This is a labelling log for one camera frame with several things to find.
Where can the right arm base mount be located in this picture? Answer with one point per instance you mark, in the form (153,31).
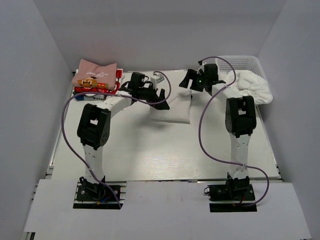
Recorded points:
(220,200)

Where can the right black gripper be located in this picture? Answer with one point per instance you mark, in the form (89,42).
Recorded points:
(192,74)

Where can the folded red t-shirt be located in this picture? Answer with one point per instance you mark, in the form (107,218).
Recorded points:
(90,84)

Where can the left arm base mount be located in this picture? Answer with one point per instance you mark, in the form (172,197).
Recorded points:
(88,200)

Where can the white and green raglan t-shirt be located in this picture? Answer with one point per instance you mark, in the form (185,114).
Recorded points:
(179,112)

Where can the white plastic basket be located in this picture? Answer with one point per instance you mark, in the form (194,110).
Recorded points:
(240,62)

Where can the folded blue white t-shirt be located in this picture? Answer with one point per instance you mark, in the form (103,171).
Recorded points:
(90,97)

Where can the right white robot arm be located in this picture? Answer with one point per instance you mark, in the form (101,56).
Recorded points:
(240,119)

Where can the crumpled white t-shirt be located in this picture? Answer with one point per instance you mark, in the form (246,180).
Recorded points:
(247,83)

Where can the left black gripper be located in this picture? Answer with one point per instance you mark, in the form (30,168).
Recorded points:
(154,89)

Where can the folded pink t-shirt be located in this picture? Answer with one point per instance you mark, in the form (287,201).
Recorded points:
(103,74)

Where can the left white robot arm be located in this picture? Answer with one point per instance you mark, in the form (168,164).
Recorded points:
(95,121)

